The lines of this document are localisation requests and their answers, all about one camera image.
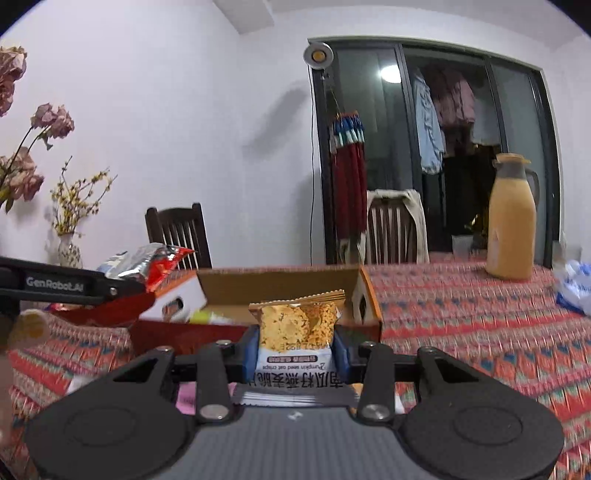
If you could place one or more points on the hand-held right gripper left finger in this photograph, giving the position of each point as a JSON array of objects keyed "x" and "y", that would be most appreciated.
[{"x": 250, "y": 348}]

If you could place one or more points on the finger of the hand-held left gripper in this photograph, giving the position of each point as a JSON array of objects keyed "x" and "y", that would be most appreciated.
[{"x": 120, "y": 288}]

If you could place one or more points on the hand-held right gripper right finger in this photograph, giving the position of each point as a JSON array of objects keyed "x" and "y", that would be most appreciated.
[{"x": 340, "y": 350}]

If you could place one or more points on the red silver snack bag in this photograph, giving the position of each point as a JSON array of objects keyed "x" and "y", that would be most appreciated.
[{"x": 157, "y": 265}]

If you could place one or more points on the golden cracker packet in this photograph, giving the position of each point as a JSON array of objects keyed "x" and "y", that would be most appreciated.
[{"x": 295, "y": 323}]

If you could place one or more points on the red cardboard box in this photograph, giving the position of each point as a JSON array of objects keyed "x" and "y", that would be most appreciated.
[{"x": 221, "y": 286}]

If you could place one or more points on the pink snack packet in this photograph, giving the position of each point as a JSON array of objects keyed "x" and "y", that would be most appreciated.
[{"x": 187, "y": 399}]

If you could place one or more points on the person's left hand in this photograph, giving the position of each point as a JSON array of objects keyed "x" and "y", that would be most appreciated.
[{"x": 30, "y": 327}]

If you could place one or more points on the floral ceramic vase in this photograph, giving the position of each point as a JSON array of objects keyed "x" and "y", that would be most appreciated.
[{"x": 69, "y": 254}]

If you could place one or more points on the green packet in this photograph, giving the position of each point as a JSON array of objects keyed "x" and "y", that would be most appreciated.
[{"x": 207, "y": 317}]

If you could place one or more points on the dark wooden chair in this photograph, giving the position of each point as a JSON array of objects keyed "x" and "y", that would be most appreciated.
[{"x": 178, "y": 235}]

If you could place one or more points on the yellow flower branches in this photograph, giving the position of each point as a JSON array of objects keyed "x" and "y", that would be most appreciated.
[{"x": 69, "y": 203}]

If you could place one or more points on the pink artificial flowers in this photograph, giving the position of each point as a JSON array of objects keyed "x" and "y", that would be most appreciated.
[{"x": 21, "y": 177}]

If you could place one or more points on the red patterned tablecloth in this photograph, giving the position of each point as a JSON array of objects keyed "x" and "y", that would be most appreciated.
[{"x": 461, "y": 332}]

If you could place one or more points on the wooden chair with draped bag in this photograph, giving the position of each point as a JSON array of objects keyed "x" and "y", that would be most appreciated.
[{"x": 390, "y": 230}]

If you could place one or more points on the white plant pot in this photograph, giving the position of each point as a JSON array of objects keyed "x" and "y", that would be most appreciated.
[{"x": 463, "y": 244}]

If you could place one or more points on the green potted plant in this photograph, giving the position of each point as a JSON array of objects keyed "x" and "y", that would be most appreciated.
[{"x": 478, "y": 228}]

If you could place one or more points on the yellow thermos jug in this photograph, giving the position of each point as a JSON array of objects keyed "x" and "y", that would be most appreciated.
[{"x": 512, "y": 230}]

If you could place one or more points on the light blue hanging shirt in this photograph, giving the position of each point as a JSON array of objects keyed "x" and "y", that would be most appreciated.
[{"x": 429, "y": 134}]

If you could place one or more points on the blue white tissue pack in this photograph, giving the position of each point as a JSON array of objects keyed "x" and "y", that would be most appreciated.
[{"x": 575, "y": 286}]

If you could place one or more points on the white hanging garment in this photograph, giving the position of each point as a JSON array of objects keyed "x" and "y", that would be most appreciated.
[{"x": 485, "y": 124}]

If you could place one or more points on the pink hanging garment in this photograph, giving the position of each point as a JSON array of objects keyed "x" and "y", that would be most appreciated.
[{"x": 455, "y": 101}]

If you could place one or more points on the dark framed sliding glass door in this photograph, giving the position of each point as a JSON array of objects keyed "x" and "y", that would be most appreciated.
[{"x": 526, "y": 129}]

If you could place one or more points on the round floor lamp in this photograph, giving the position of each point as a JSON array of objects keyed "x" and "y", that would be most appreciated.
[{"x": 318, "y": 54}]

